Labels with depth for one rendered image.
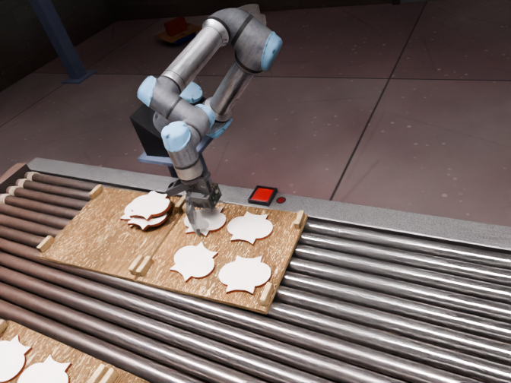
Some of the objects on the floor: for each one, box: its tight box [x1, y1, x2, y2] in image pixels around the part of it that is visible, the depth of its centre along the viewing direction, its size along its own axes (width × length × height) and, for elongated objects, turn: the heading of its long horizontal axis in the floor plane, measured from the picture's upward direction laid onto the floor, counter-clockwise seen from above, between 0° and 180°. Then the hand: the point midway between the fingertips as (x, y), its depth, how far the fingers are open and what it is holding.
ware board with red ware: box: [154, 17, 202, 45], centre depth 559 cm, size 50×50×28 cm
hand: (204, 220), depth 132 cm, fingers open, 11 cm apart
